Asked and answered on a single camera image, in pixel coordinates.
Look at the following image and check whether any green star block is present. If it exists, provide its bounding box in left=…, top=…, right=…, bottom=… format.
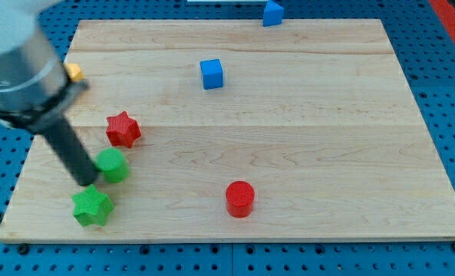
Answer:
left=71, top=184, right=114, bottom=227

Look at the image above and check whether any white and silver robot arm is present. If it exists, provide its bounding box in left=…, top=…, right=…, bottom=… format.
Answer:
left=0, top=0, right=88, bottom=133

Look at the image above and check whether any blue cube block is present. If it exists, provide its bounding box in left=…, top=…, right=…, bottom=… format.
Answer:
left=199, top=59, right=223, bottom=90

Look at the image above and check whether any red star block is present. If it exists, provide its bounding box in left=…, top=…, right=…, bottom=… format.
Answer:
left=106, top=111, right=141, bottom=148

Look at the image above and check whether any light wooden board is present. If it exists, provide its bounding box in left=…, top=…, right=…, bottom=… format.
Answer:
left=0, top=19, right=455, bottom=244

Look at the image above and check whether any red cylinder block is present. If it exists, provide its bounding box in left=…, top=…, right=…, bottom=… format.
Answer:
left=226, top=181, right=255, bottom=218

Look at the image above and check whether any green cylinder block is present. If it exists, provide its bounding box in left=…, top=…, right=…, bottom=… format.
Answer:
left=96, top=148, right=129, bottom=183

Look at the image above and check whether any blue triangular prism block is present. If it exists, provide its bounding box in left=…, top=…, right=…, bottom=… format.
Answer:
left=262, top=0, right=284, bottom=27

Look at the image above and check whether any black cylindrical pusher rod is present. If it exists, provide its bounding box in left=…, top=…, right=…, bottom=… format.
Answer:
left=40, top=117, right=98, bottom=186

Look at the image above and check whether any yellow block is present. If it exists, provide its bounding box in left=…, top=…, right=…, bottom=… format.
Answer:
left=64, top=63, right=85, bottom=82

